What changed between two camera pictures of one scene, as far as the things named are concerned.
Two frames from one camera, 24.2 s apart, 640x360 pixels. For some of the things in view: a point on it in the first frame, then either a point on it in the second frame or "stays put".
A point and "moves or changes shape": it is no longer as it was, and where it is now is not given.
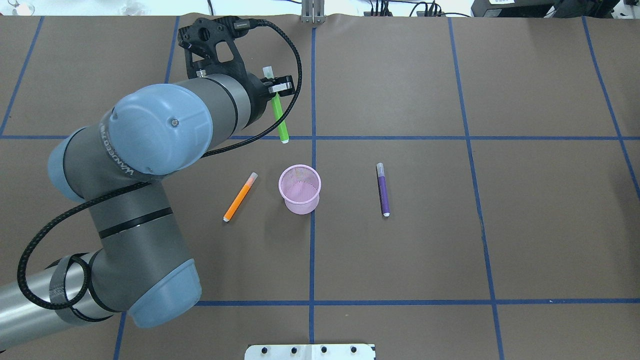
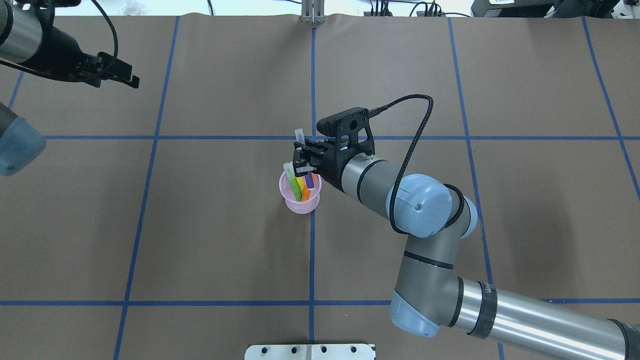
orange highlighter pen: (240, 197) → (306, 194)
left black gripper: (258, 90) → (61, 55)
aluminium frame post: (313, 11) stays put
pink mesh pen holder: (300, 186) stays put
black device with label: (544, 8) stays put
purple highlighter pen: (380, 168) moves or changes shape
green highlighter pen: (278, 107) → (290, 171)
